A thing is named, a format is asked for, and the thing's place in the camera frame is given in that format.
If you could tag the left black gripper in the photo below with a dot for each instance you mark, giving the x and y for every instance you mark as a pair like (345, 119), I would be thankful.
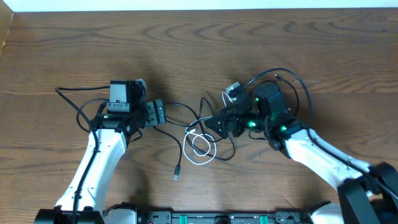
(154, 119)

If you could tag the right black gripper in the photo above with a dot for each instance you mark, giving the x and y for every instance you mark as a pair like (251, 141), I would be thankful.
(234, 117)

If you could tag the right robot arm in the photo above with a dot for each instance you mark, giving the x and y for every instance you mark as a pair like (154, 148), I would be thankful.
(367, 193)

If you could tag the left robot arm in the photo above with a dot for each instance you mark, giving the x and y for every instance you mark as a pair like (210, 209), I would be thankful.
(121, 116)

